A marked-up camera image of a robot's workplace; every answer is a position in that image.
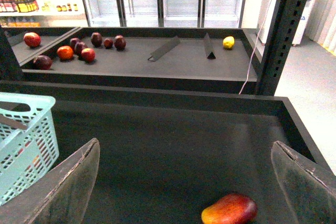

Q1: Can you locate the black display tray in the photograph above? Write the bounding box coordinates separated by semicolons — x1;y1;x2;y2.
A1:
1;27;261;94
1;81;331;223

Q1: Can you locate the light blue plastic basket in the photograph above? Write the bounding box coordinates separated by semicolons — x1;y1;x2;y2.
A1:
1;92;59;205

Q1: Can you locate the pink cable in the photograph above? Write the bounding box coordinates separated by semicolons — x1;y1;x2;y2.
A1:
238;0;284;95

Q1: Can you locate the red apple far left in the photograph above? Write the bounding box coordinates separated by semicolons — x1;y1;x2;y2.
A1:
24;32;41;48

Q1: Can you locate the red apple centre front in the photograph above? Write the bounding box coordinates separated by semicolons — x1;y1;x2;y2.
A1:
81;48;96;63

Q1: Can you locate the grocery shelf with bottles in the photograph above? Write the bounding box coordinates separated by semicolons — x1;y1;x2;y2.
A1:
1;0;88;27

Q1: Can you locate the dark red apple back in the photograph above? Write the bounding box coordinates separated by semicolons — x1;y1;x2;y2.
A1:
91;32;102;48

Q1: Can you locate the dark red apple right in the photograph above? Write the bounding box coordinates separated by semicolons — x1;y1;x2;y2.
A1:
114;35;127;50

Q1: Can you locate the red yellow mango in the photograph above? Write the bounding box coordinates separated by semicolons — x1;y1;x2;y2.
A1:
201;193;258;223

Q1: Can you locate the small red apple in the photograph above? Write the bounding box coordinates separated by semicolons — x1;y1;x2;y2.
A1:
103;38;113;49

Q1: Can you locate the yellow lemon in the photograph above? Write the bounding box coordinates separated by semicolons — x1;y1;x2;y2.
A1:
223;36;235;50

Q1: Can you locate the white chest freezer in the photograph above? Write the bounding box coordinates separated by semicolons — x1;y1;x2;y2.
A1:
256;0;318;46

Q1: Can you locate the dark red apple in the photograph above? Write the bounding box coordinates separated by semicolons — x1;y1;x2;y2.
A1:
33;55;53;70
91;32;102;48
114;35;127;50

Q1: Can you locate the dark red apple front left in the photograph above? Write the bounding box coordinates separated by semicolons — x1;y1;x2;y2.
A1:
33;55;53;70

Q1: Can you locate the flat black metal divider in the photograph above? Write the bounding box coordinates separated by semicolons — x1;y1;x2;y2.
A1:
148;36;180;62

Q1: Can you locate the dark plum back left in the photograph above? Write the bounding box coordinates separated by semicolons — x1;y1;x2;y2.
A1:
69;37;80;50

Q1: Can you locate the black lower display tray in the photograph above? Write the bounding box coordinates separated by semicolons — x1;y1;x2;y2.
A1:
1;81;331;223

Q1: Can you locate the black upright shelf post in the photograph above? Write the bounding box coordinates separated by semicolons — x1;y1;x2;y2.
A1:
255;0;307;96

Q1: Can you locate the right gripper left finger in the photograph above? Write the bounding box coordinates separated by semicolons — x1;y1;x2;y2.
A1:
1;138;100;223

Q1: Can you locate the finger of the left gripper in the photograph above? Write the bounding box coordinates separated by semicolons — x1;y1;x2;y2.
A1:
0;115;28;130

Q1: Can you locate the black triangular divider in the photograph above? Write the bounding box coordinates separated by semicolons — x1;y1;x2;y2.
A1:
203;33;216;60

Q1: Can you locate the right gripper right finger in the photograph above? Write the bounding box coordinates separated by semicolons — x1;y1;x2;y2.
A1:
271;141;335;223

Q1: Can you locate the black upper display tray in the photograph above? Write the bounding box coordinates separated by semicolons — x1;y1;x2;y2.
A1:
1;27;261;94

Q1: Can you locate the orange red apple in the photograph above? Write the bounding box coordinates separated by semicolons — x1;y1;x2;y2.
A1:
57;46;74;61

